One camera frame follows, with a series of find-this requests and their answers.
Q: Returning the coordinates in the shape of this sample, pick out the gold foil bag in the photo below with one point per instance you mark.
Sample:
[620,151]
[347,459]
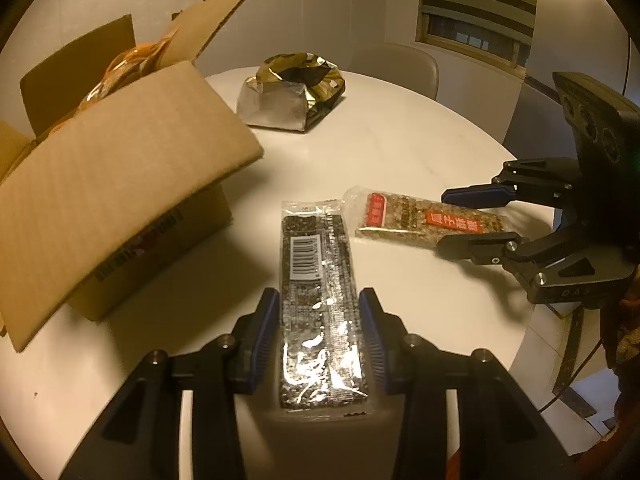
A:
[280,100]

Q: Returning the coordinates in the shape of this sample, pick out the grey chair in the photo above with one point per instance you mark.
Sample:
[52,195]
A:
[400,67]

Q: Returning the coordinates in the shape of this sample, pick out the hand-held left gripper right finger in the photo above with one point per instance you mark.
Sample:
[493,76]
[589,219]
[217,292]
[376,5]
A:
[374,340]

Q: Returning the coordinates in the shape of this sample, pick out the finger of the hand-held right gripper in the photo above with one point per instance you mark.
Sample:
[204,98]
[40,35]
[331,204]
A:
[475,247]
[475,196]

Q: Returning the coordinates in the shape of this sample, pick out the brown cardboard box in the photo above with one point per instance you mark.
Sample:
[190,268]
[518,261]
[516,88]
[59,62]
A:
[125,170]

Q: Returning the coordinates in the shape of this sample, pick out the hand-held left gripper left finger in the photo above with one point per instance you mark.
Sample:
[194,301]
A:
[264,340]

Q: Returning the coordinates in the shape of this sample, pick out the nut bar packet red label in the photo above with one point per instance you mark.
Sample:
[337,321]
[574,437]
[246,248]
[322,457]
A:
[415,215]

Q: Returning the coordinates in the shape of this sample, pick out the orange plastic wrapper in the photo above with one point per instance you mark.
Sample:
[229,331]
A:
[130,62]

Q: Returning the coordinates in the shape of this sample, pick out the black sesame bar packet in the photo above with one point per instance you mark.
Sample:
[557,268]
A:
[317,310]

